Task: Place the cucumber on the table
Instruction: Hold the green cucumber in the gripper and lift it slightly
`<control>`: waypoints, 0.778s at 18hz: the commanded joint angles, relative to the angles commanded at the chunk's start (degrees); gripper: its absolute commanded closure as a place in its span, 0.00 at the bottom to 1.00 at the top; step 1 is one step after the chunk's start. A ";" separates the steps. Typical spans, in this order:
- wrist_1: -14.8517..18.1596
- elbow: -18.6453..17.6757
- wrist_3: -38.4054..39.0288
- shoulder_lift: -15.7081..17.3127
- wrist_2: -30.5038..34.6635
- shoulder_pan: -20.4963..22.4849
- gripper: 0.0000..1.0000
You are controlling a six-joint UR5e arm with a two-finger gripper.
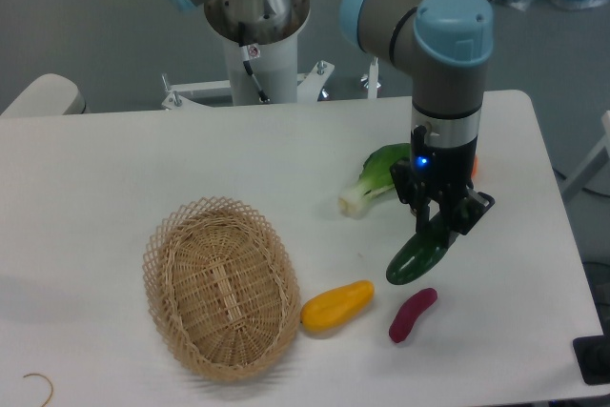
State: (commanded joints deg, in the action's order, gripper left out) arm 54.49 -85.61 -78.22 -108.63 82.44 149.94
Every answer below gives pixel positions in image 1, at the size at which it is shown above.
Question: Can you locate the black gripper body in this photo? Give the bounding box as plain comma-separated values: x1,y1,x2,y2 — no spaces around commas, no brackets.
390,126,478,212

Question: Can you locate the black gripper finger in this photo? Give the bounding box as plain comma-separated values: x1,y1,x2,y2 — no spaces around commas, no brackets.
447,190,496,248
413,196,431,231

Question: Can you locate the dark green cucumber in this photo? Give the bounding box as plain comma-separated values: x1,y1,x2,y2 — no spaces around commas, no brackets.
386,214,457,285

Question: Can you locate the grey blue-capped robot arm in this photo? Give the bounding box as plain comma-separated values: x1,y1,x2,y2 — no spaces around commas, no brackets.
171,0,494,248

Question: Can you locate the orange tangerine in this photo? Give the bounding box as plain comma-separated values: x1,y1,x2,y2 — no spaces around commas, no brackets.
471,155,478,178

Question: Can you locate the green bok choy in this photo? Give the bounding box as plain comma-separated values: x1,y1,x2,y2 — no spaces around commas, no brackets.
337,143,411,217

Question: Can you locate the purple sweet potato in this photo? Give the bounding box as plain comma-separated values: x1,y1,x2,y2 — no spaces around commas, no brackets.
388,288,438,343

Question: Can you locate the yellow papaya fruit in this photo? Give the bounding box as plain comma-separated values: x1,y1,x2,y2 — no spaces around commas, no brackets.
300,280,376,333

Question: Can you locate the black device at table edge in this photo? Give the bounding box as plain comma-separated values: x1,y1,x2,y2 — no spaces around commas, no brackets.
573,336,609,385

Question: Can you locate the woven wicker basket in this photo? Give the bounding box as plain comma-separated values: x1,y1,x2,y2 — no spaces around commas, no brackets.
143,197,300,382

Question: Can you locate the white chair armrest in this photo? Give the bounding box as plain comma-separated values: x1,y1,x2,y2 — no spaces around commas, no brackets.
1,73,89,118

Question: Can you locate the tan rubber band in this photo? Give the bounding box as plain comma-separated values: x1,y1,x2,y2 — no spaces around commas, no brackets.
23,373,55,403

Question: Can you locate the white frame at right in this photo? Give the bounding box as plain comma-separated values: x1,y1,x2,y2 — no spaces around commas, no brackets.
559,111,609,203

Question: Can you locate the black cable on pedestal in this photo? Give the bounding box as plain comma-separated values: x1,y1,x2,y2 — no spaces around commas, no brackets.
236,20,271,104

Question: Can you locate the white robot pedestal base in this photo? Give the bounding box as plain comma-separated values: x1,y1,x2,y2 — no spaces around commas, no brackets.
162,0,335,110

